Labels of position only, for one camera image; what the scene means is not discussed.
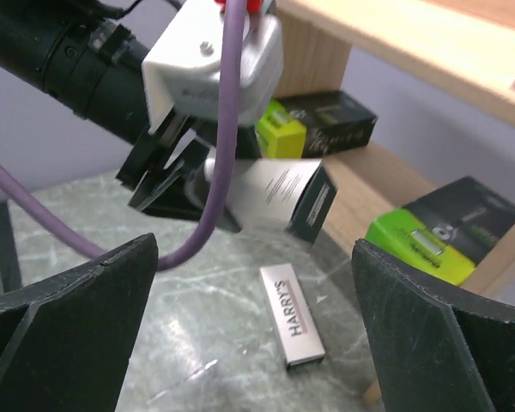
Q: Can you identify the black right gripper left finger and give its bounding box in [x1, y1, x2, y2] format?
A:
[0, 233, 158, 411]

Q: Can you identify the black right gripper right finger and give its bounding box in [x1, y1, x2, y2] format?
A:
[352, 239, 515, 412]

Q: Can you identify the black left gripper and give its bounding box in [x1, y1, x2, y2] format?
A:
[115, 115, 261, 224]

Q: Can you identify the black green razor box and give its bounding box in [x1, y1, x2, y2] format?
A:
[365, 176, 515, 286]
[254, 90, 378, 159]

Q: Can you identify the white Harry's labelled razor box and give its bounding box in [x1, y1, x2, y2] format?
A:
[259, 264, 326, 369]

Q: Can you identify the light wooden two-tier shelf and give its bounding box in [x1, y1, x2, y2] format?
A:
[274, 0, 515, 404]

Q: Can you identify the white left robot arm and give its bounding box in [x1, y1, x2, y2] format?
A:
[0, 1, 217, 221]

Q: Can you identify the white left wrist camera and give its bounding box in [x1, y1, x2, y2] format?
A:
[141, 1, 283, 132]

